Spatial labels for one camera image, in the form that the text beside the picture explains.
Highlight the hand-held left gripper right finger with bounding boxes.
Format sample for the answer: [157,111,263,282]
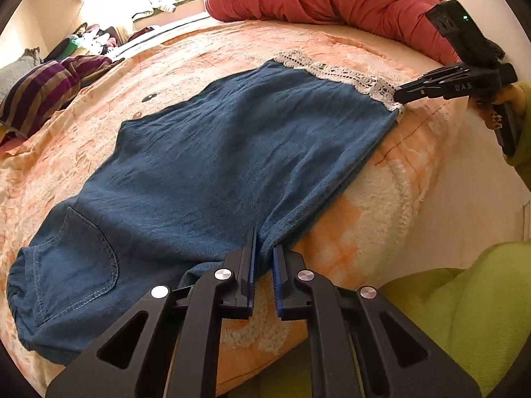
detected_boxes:
[273,246,483,398]

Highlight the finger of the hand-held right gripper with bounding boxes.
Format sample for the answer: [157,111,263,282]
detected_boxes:
[393,78,448,105]
[419,62,471,84]

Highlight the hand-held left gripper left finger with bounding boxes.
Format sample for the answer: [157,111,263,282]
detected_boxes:
[45,229,258,398]

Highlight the blue denim pants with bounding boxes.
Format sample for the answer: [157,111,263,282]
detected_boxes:
[6,50,406,366]

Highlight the person's right forearm green sleeve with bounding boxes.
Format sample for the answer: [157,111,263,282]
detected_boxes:
[504,89,531,193]

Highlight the person's right hand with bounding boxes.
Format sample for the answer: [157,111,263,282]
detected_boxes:
[470,83,529,130]

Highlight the person's green clothing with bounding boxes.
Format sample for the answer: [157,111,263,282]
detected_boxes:
[379,241,531,398]

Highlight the orange printed fleece blanket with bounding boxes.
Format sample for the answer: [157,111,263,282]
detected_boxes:
[0,19,461,398]

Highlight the clothes on window sill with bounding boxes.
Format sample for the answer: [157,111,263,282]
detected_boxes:
[133,0,208,21]

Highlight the purple striped pillow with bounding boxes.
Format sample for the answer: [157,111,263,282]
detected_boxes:
[0,56,125,139]

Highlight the pile of clothes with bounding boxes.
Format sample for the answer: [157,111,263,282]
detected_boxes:
[43,23,130,62]

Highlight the grey padded headboard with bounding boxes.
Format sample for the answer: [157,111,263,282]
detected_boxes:
[0,47,42,97]

